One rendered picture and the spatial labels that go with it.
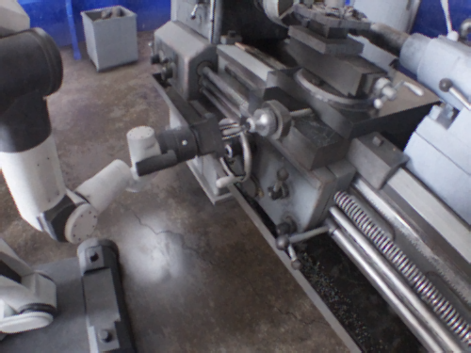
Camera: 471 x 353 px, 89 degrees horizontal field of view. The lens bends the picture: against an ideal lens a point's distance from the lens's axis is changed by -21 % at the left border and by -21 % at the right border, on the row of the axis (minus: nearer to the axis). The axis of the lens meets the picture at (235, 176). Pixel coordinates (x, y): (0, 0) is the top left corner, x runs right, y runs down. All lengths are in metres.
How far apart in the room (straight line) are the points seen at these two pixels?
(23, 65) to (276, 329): 1.28
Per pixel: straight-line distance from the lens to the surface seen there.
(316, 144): 0.73
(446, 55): 0.86
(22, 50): 0.40
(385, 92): 0.80
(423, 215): 0.78
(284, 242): 0.76
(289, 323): 1.40
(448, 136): 0.82
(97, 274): 1.30
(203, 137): 0.75
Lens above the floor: 1.28
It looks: 43 degrees down
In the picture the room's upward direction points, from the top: 7 degrees clockwise
